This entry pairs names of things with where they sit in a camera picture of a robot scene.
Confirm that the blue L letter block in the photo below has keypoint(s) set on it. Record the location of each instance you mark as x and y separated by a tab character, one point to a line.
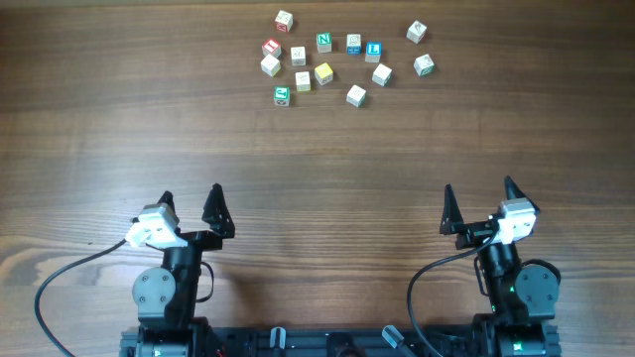
373	52

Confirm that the far right top block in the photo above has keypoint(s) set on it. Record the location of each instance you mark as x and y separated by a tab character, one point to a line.
416	32

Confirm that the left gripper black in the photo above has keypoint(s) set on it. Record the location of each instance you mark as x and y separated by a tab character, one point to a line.
219	225

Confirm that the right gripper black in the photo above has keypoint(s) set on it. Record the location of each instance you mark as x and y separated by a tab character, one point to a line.
472	235

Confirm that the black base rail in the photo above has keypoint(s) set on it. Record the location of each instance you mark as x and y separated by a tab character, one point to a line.
445	340

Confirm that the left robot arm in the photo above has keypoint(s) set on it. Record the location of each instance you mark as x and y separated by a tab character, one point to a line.
166	296

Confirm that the plain block yellow side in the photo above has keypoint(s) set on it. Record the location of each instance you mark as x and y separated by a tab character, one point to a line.
270	65

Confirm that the W letter wooden block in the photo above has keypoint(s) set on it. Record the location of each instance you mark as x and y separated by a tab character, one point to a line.
303	81

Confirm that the red I letter block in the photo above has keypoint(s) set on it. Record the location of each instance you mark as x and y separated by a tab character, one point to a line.
272	48

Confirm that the plain S wooden block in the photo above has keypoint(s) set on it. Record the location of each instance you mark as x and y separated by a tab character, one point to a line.
382	74

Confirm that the M letter wooden block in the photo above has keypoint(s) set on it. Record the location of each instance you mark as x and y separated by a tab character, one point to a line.
298	56

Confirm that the yellow top wooden block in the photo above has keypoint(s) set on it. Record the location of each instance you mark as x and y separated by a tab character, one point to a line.
324	73

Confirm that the top red-edged wooden block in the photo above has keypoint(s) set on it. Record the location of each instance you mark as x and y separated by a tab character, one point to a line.
284	21

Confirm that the O letter wooden block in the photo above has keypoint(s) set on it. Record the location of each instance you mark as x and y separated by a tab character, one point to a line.
356	95

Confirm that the green-sided right block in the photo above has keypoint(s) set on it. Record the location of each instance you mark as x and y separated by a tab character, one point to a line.
424	65

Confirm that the blue-sided C block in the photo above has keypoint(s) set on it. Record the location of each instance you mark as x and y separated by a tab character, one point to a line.
353	44

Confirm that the green N letter block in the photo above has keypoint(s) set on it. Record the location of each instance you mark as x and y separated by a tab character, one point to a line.
324	42

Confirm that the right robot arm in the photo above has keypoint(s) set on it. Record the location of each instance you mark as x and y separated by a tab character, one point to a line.
522	294

